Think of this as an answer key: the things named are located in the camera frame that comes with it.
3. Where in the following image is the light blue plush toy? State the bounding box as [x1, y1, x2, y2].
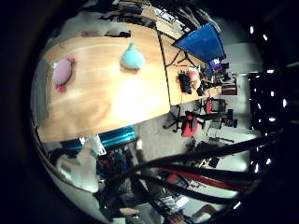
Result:
[120, 41, 147, 71]

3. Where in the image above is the pink plush toy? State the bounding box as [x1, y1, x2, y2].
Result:
[51, 57, 77, 93]

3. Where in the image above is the red office chair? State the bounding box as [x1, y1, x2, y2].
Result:
[164, 105, 206, 138]
[199, 96, 228, 117]

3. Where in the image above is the black bag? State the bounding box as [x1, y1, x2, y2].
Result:
[178, 71, 194, 95]

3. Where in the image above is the black flat device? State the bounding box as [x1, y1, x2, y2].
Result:
[104, 29, 133, 39]

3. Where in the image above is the laptop with lit screen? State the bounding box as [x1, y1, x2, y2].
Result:
[208, 57, 224, 73]

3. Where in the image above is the blue panel board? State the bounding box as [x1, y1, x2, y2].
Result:
[172, 21, 227, 63]

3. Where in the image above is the teal metal frame bar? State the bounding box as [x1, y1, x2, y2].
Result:
[60, 124, 136, 152]

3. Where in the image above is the thick black cable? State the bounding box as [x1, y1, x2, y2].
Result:
[118, 129, 284, 181]
[134, 174, 247, 206]

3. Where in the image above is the red cable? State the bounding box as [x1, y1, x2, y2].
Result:
[155, 166, 260, 194]

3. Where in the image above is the thin black table cable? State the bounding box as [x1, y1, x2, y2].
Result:
[164, 49, 200, 69]

